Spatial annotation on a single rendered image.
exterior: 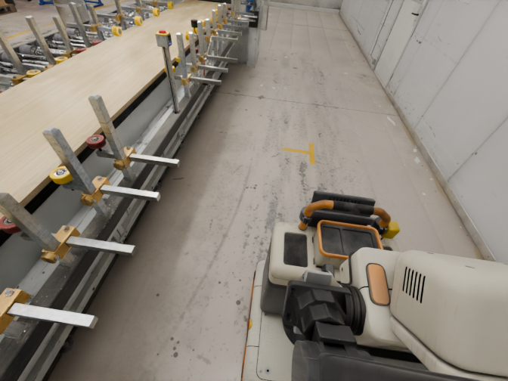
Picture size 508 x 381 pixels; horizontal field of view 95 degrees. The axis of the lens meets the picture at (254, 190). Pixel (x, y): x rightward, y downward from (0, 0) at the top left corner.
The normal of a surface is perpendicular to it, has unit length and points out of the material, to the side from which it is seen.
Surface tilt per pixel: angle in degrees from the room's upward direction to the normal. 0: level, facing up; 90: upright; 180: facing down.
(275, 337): 0
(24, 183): 0
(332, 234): 0
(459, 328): 55
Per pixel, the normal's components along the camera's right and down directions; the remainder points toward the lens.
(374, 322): -0.32, -0.54
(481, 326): -0.12, -0.03
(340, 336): 0.13, -0.98
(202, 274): 0.07, -0.68
